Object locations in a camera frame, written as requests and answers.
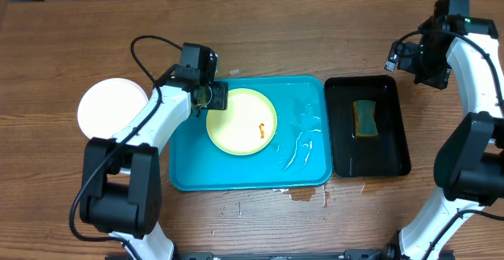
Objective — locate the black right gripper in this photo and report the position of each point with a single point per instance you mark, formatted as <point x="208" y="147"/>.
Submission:
<point x="409" y="57"/>

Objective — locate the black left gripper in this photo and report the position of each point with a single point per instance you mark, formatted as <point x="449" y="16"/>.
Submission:
<point x="221" y="95"/>

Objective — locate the yellow-green plate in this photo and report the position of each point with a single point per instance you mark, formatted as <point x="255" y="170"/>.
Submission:
<point x="246" y="126"/>

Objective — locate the green and yellow sponge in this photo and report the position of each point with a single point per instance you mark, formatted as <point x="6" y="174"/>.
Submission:
<point x="364" y="122"/>

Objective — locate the white plate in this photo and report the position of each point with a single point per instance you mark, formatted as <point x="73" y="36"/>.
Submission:
<point x="109" y="106"/>

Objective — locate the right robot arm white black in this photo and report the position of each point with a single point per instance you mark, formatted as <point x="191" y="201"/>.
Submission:
<point x="467" y="177"/>

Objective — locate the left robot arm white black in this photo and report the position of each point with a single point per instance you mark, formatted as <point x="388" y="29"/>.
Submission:
<point x="120" y="196"/>

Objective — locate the black plastic tray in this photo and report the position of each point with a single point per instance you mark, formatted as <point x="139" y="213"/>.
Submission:
<point x="380" y="156"/>

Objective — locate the blue plastic tray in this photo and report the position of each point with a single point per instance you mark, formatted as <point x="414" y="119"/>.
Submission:
<point x="299" y="154"/>

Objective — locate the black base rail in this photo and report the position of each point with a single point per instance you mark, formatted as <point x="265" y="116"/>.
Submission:
<point x="355" y="254"/>

